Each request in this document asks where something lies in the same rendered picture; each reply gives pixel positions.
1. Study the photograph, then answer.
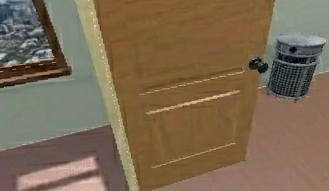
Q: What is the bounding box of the brown wooden room door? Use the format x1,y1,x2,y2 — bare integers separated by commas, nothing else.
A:
73,0,301,191

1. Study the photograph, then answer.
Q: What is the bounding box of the grey mesh waste bin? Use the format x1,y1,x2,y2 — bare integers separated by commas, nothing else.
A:
261,31,329,104

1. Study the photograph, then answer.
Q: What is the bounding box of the brown framed window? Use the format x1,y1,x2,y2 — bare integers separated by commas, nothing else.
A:
0,0,74,91

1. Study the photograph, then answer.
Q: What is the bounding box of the black round door handle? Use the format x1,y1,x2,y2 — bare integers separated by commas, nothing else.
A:
247,54,270,75

